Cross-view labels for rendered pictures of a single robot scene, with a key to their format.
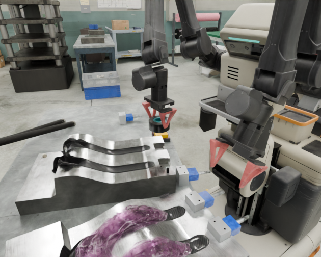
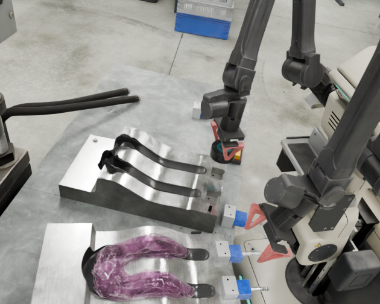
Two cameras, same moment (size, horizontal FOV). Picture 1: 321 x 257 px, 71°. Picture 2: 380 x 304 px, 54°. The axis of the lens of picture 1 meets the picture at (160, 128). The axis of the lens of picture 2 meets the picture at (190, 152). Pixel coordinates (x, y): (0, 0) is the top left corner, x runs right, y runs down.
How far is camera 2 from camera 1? 42 cm
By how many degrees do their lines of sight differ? 18
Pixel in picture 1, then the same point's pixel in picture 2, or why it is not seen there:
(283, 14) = (345, 128)
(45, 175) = (90, 164)
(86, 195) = (123, 201)
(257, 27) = not seen: hidden behind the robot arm
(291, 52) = (347, 163)
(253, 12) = not seen: hidden behind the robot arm
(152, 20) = (244, 43)
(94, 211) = (126, 219)
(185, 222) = (202, 268)
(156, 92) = (225, 121)
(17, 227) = (55, 207)
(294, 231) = not seen: outside the picture
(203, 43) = (309, 73)
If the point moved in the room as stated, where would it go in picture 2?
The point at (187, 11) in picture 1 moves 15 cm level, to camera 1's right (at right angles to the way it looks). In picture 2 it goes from (302, 29) to (356, 44)
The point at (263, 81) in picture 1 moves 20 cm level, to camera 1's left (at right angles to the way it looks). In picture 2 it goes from (315, 175) to (228, 144)
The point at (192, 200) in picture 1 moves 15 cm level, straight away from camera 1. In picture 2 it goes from (219, 250) to (242, 216)
